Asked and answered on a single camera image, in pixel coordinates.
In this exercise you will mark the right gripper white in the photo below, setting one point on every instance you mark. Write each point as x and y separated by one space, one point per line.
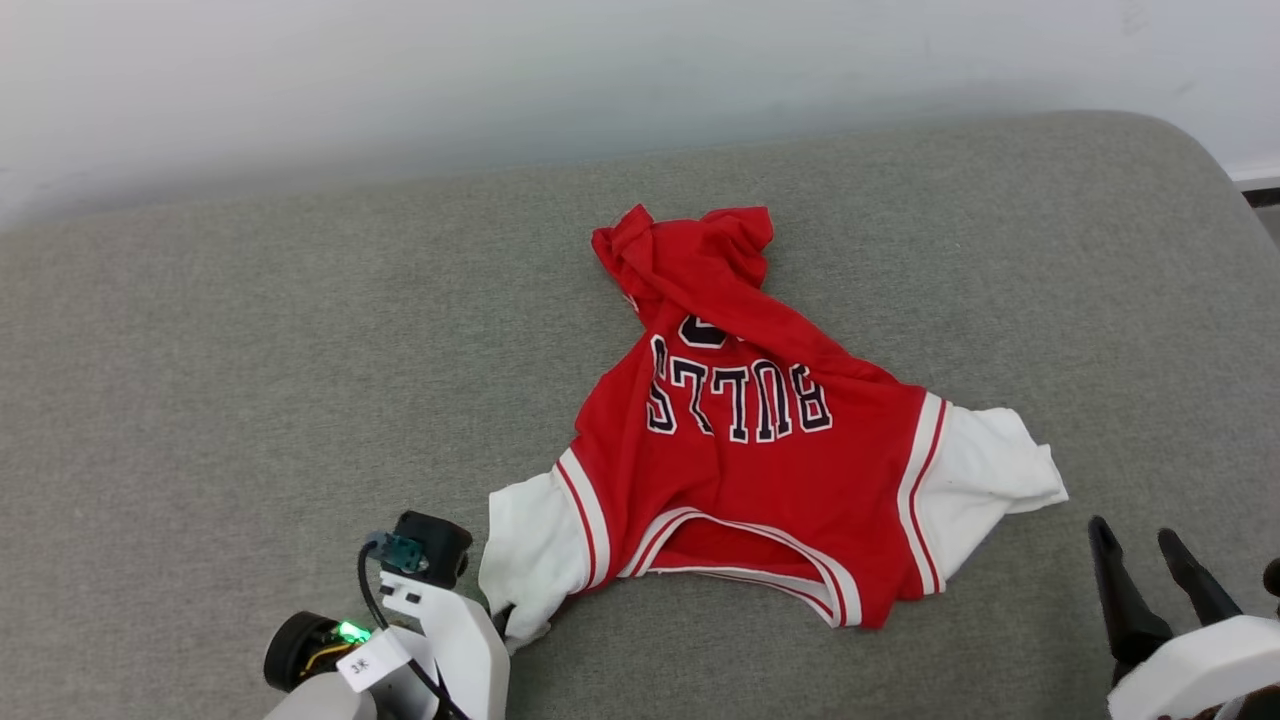
1200 670

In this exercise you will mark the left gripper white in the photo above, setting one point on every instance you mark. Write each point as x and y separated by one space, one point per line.
470 660

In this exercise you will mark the red white basketball jersey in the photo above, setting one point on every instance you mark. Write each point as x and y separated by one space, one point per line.
760 480

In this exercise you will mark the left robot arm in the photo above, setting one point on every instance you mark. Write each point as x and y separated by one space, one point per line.
300 650

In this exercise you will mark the grey fabric sofa cushion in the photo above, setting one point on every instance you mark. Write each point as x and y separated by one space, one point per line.
250 400

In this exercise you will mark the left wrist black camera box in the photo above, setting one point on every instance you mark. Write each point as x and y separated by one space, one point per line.
440 545

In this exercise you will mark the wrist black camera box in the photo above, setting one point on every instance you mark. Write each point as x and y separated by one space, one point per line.
1272 578
440 545

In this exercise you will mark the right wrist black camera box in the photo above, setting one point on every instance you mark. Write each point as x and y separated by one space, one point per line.
1272 578

